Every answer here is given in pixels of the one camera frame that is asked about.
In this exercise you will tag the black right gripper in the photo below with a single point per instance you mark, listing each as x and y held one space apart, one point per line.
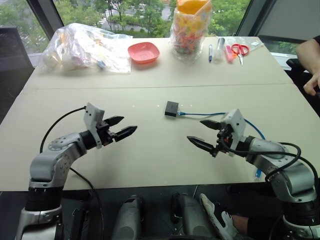
223 140

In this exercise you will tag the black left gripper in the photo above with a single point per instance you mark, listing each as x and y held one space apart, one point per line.
106 135

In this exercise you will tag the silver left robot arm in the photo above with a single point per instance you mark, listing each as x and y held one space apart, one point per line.
47 162

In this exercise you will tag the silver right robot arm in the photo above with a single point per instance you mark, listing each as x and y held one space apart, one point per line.
287 175

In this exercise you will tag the person's forearm in black sleeve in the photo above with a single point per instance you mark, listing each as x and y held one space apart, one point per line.
308 55

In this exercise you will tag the small black adapter box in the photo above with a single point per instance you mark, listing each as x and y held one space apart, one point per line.
171 108

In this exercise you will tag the person's bare hand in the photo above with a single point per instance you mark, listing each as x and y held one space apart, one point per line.
312 85

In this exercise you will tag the pink plastic bowl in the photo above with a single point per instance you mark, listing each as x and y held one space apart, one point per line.
143 52

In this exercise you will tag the blue pen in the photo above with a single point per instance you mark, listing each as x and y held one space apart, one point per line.
210 53

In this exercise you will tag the pink highlighter marker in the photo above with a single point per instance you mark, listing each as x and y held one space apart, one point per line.
229 53

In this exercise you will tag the white and black shoe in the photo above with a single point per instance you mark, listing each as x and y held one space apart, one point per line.
220 217

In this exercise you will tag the grey rounded robot leg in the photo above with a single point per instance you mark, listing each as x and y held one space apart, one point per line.
130 217
192 217

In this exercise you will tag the clear plastic bag of items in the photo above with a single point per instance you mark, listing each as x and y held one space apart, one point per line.
82 50

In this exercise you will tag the small clear plastic bag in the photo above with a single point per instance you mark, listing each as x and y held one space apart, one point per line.
252 43

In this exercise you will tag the clear jar of colourful candies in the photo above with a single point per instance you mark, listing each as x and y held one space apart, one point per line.
190 32

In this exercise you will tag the black chair back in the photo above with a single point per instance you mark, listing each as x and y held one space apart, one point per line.
12 57

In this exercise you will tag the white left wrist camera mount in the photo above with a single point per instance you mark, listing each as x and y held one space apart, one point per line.
93 115

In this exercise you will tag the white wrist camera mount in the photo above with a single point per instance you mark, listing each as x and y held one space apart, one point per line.
93 115
236 122

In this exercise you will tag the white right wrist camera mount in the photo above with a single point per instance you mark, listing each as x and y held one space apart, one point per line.
236 122

